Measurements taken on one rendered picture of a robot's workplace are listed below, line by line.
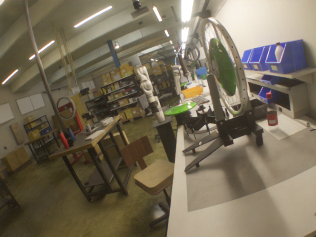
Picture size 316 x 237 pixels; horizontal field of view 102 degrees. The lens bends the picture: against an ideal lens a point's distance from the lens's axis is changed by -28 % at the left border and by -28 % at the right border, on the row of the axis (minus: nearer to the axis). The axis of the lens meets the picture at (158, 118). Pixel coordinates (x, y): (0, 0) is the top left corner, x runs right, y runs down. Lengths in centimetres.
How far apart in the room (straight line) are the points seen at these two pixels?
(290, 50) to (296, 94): 29
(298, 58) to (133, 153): 158
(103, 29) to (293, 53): 687
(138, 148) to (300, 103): 146
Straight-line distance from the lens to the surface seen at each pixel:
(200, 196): 77
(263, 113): 132
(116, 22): 721
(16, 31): 528
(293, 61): 112
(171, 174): 153
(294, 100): 123
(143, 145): 180
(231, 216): 66
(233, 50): 70
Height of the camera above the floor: 142
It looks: 13 degrees down
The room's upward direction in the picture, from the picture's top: 20 degrees counter-clockwise
